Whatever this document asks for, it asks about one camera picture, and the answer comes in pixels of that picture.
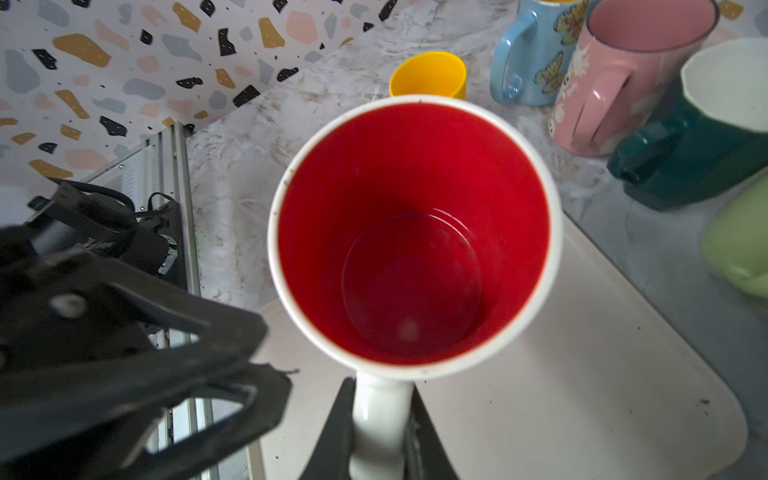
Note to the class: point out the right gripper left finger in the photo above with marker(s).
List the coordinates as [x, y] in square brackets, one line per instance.
[330, 457]

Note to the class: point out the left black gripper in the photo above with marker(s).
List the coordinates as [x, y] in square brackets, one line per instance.
[87, 340]

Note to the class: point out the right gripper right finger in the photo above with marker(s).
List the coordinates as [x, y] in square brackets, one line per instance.
[425, 457]

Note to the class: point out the white mug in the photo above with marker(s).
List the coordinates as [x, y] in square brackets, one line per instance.
[412, 238]

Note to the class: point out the light green mug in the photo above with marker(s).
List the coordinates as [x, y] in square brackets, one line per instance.
[735, 242]

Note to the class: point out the yellow mug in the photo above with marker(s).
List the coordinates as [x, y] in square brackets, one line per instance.
[437, 73]

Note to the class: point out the light blue yellow-inside mug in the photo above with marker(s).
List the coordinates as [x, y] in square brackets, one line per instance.
[531, 58]

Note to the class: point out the dark green mug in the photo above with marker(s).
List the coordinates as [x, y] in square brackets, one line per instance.
[706, 135]

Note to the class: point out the pink patterned mug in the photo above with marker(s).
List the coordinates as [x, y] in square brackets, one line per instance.
[627, 54]

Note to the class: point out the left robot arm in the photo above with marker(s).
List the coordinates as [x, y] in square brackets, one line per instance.
[105, 223]

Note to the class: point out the cream plastic tray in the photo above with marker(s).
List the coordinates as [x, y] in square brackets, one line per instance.
[599, 386]

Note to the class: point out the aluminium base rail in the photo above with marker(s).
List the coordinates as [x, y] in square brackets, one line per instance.
[151, 174]

